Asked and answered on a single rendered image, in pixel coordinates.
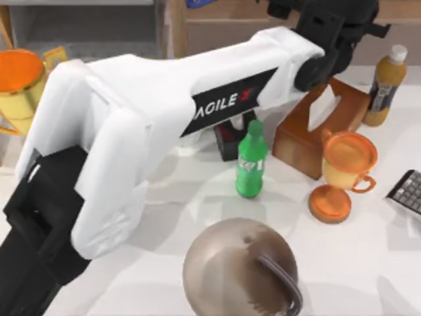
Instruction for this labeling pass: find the mustard yellow bottle white cap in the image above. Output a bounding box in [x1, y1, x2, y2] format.
[361, 44, 409, 128]

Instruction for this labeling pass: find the wooden open shelf cabinet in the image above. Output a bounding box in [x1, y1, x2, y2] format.
[170, 0, 421, 66]

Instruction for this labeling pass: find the brown wooden tissue box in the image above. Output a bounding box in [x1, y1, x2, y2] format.
[272, 77, 371, 180]

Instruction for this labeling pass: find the copper orange trophy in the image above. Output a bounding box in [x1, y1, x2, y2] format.
[309, 128, 379, 225]

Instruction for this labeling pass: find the green bottle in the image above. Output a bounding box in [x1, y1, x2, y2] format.
[234, 120, 266, 199]

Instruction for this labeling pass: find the black calculator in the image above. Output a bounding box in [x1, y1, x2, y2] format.
[385, 169, 421, 238]

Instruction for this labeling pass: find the grey cabinet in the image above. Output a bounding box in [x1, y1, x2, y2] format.
[8, 0, 174, 63]

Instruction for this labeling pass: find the yellow trophy orange inside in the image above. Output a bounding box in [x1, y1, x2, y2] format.
[0, 48, 69, 136]

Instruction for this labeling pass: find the wooden cupboard side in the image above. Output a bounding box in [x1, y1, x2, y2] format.
[0, 5, 16, 51]

